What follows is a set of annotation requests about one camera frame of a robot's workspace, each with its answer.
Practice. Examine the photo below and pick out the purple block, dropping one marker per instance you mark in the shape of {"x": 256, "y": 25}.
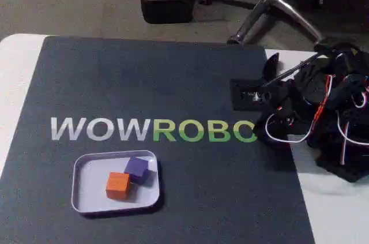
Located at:
{"x": 137, "y": 169}

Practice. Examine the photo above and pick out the white metal tray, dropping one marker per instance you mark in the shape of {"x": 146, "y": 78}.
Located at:
{"x": 86, "y": 198}

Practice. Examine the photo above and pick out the black table clamp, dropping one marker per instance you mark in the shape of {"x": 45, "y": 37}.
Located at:
{"x": 271, "y": 68}

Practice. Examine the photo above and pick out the black mat WOWROBO print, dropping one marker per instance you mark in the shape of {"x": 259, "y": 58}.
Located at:
{"x": 173, "y": 82}

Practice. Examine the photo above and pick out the orange block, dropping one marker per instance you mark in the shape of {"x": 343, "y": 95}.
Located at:
{"x": 117, "y": 186}

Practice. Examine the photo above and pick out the black camera box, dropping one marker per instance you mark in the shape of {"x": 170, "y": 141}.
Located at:
{"x": 245, "y": 97}

